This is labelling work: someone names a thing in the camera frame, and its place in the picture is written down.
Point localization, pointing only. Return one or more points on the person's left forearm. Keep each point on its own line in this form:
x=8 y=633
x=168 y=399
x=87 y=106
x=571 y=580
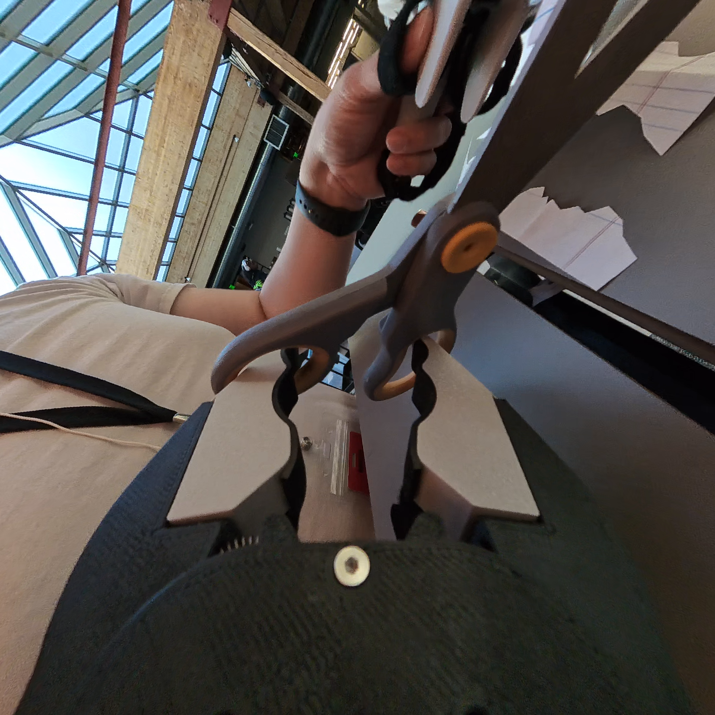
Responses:
x=301 y=262

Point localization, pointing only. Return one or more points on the wooden ceiling beam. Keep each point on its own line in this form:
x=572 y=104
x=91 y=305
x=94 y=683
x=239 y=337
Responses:
x=167 y=139

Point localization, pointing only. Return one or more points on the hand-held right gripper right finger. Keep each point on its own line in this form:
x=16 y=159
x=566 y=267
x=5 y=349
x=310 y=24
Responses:
x=475 y=458

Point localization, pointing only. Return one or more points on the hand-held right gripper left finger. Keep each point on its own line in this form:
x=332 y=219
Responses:
x=234 y=458

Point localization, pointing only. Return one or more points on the scattered lined paper scraps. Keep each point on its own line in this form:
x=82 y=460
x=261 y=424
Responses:
x=570 y=240

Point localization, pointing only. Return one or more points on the clear badge holder red card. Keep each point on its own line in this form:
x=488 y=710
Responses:
x=357 y=463

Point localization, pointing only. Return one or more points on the black wrist watch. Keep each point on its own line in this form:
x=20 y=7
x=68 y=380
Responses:
x=329 y=215

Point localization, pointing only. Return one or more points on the grey orange scissors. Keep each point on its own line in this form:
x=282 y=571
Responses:
x=424 y=279

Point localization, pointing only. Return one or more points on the glass skylight roof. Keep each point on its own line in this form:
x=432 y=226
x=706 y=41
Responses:
x=44 y=72

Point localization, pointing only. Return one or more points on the person's left hand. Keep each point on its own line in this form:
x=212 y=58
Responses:
x=346 y=128

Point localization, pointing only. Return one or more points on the red steel pipe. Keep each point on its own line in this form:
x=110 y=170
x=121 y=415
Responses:
x=104 y=137

